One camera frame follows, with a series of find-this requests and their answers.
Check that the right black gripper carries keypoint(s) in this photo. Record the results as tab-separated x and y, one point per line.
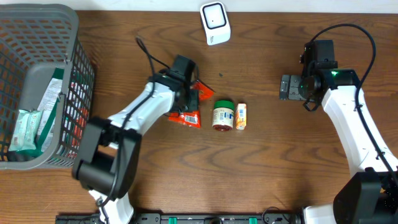
293	81

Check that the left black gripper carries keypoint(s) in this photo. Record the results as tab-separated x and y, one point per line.
193	106

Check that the red snack bag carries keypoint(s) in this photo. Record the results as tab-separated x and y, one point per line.
192	119

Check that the green lid jar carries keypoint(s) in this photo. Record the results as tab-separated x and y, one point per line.
223	115

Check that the small orange box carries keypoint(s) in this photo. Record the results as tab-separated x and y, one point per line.
241	116

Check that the light green wipes pack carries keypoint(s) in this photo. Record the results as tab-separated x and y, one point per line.
25	131

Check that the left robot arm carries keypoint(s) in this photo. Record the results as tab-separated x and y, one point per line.
107	159

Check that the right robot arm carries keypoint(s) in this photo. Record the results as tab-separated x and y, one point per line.
370	196

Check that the white barcode scanner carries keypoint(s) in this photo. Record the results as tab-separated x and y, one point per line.
215	23

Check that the grey plastic mesh basket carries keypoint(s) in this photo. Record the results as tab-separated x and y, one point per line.
35	40

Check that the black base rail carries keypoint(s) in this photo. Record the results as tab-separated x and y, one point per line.
155	218

